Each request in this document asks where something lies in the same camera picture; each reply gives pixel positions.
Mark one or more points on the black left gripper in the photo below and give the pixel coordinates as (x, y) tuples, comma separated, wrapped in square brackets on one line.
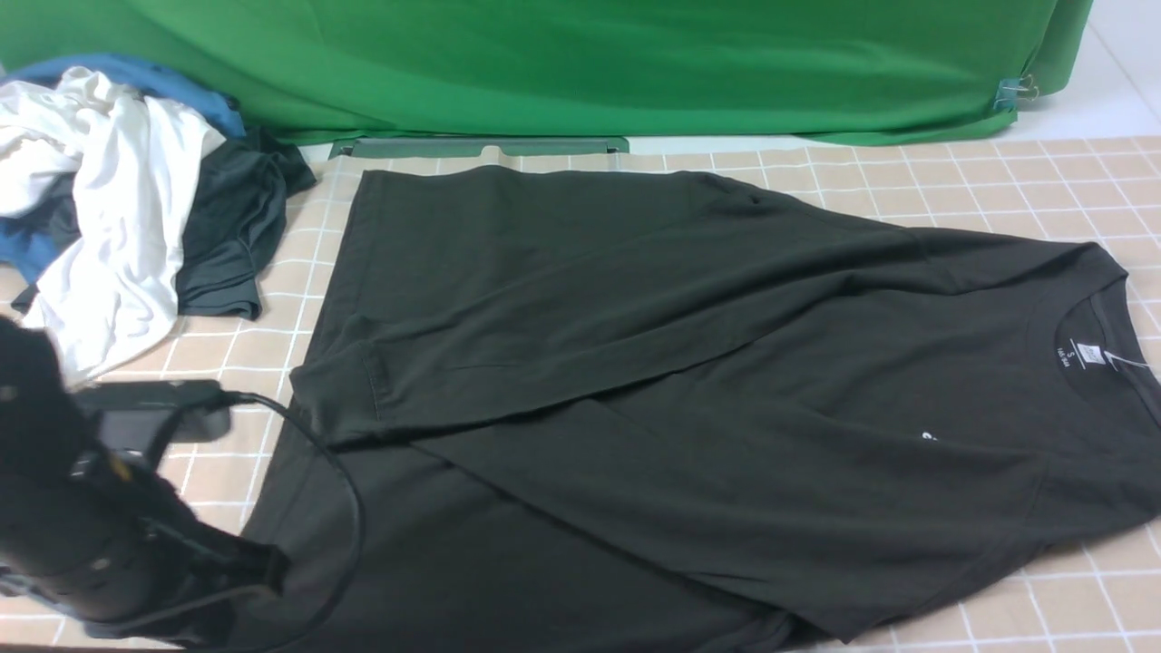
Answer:
[(99, 535)]

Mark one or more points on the dark gray long-sleeve top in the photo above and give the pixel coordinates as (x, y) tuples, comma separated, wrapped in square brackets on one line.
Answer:
[(618, 412)]

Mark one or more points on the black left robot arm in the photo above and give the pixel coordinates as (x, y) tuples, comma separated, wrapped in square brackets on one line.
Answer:
[(38, 405)]

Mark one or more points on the dark teal crumpled garment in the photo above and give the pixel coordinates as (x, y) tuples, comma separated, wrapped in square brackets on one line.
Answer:
[(237, 219)]

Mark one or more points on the blue crumpled garment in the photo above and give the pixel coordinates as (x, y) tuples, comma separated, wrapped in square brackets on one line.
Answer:
[(154, 86)]

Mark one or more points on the white crumpled shirt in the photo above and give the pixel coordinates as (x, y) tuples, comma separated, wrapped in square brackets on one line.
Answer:
[(110, 297)]

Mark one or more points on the green backdrop cloth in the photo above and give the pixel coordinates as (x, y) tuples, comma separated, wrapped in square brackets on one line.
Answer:
[(858, 73)]

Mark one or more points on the blue binder clip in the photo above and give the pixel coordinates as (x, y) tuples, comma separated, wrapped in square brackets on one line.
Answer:
[(1012, 92)]

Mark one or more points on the beige checkered tablecloth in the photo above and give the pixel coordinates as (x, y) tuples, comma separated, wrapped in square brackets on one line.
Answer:
[(1098, 598)]

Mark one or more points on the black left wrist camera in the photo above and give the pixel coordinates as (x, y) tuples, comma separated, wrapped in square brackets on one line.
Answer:
[(146, 417)]

